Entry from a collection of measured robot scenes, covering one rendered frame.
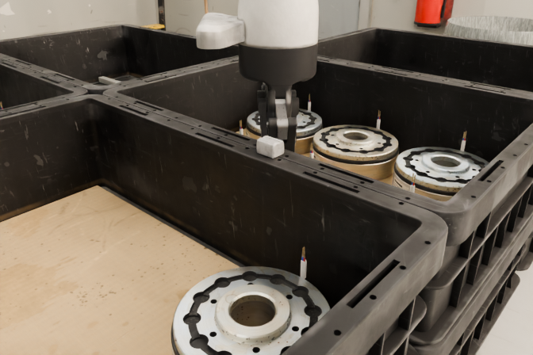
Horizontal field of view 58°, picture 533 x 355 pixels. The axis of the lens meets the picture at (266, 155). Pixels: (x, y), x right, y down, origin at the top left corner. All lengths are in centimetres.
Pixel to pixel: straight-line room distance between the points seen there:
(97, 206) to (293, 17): 27
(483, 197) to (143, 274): 26
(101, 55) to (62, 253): 61
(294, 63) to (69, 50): 61
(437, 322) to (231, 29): 29
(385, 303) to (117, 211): 33
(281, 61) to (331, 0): 315
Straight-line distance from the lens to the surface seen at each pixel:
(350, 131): 60
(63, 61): 97
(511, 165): 39
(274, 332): 30
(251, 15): 43
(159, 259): 43
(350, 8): 352
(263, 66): 43
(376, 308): 23
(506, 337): 59
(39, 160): 53
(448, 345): 40
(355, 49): 91
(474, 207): 32
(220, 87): 65
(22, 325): 40
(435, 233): 28
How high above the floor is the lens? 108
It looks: 24 degrees down
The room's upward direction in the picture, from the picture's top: straight up
